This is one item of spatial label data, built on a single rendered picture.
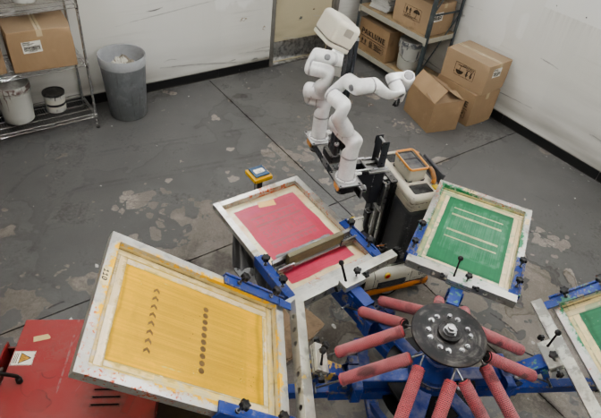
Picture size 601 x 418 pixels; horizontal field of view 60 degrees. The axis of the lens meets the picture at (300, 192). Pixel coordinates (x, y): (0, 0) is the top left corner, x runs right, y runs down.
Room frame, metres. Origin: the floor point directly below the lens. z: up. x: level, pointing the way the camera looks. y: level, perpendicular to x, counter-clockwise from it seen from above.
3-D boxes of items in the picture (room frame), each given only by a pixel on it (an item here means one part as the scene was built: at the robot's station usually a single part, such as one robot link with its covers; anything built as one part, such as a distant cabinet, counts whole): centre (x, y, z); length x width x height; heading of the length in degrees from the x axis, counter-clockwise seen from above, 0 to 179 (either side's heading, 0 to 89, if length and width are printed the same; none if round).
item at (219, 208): (2.09, 0.02, 0.97); 0.79 x 0.58 x 0.04; 39
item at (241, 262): (2.00, 0.21, 0.74); 0.46 x 0.04 x 0.42; 39
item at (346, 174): (2.43, -0.26, 1.21); 0.16 x 0.13 x 0.15; 114
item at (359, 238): (2.08, -0.35, 0.98); 0.30 x 0.05 x 0.07; 39
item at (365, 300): (1.65, -0.34, 1.02); 0.17 x 0.06 x 0.05; 39
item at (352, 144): (2.43, -0.24, 1.37); 0.13 x 0.10 x 0.16; 36
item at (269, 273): (1.73, 0.08, 0.98); 0.30 x 0.05 x 0.07; 39
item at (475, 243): (2.11, -0.97, 1.05); 1.08 x 0.61 x 0.23; 159
